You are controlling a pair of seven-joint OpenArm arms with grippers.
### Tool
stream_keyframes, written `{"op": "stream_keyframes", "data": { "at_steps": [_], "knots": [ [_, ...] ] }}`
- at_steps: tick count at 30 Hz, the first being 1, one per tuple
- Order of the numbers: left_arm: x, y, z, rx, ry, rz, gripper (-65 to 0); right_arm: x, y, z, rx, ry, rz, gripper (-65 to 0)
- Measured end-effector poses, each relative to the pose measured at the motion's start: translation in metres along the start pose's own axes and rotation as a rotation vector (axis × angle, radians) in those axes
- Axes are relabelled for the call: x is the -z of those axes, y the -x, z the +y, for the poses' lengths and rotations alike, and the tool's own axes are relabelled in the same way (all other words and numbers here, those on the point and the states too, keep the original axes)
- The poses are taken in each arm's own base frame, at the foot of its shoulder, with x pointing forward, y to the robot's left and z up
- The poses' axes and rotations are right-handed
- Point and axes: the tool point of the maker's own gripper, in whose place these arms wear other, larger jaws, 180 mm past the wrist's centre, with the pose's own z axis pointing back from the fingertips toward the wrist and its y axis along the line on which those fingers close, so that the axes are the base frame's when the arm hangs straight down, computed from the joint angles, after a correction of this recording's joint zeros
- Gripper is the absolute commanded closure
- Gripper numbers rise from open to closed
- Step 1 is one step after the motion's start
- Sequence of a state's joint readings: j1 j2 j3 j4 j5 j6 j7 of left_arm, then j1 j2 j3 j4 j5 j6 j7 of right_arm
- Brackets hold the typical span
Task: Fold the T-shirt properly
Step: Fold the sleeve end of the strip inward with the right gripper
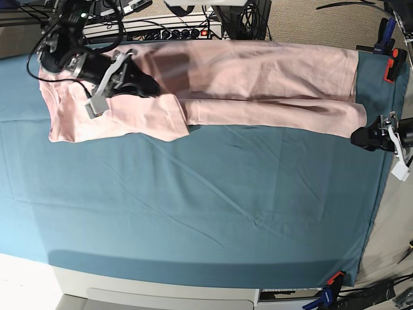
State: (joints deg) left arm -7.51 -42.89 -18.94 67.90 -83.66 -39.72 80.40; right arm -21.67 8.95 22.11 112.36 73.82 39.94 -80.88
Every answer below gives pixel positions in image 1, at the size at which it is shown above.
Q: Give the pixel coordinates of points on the teal table cloth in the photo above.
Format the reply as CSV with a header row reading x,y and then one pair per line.
x,y
228,206

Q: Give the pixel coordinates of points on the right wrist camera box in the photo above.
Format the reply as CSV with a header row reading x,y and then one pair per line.
x,y
96,106

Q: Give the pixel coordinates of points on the orange blue clamp bottom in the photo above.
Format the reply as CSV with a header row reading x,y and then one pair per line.
x,y
329,294

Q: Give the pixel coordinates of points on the pink T-shirt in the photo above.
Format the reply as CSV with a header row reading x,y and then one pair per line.
x,y
249,83

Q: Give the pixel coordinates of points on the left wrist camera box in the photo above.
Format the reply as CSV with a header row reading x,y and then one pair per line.
x,y
401,171

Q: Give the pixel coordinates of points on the orange black clamp right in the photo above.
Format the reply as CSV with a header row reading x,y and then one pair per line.
x,y
397,59

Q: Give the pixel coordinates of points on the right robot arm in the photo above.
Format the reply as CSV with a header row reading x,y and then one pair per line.
x,y
112,71

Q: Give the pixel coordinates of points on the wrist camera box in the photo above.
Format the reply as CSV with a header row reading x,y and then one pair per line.
x,y
401,171
96,106

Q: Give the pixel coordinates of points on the blue clamp top right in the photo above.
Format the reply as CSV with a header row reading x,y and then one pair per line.
x,y
385,42

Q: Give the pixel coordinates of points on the black power strip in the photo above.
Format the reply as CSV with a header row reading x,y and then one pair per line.
x,y
162,34

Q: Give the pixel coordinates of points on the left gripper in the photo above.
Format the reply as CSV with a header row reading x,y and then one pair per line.
x,y
395,133

